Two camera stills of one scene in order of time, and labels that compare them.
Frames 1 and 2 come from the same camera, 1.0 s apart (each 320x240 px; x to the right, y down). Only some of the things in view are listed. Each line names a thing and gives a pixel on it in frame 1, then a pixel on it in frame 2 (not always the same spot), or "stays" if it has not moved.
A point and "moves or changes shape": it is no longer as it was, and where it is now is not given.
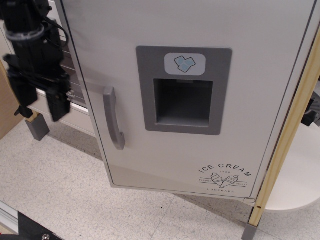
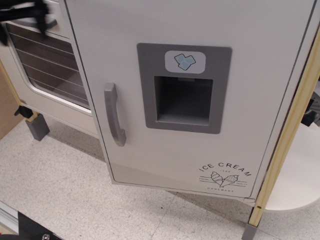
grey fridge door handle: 118,137 moves or changes shape
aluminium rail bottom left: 9,217 stays
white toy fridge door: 191,97 stays
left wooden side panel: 8,104 stays
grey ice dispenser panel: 184,90 stays
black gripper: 41,58 to 40,9
